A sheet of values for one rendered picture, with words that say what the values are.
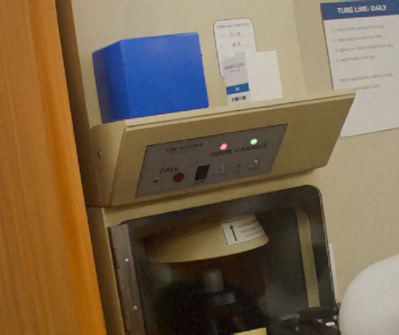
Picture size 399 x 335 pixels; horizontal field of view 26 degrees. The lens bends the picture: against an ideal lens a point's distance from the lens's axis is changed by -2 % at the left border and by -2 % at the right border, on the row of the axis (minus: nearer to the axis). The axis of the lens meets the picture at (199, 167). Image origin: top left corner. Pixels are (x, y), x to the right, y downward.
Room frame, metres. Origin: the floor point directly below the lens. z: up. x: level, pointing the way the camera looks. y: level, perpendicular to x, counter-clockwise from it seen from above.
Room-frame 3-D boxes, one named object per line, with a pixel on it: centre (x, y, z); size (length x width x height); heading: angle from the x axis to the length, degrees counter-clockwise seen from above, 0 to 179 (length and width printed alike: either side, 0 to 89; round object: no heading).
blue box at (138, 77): (1.03, 0.04, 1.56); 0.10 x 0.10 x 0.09; 26
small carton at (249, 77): (1.09, -0.08, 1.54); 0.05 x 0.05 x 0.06; 33
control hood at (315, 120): (1.07, -0.04, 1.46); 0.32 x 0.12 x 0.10; 116
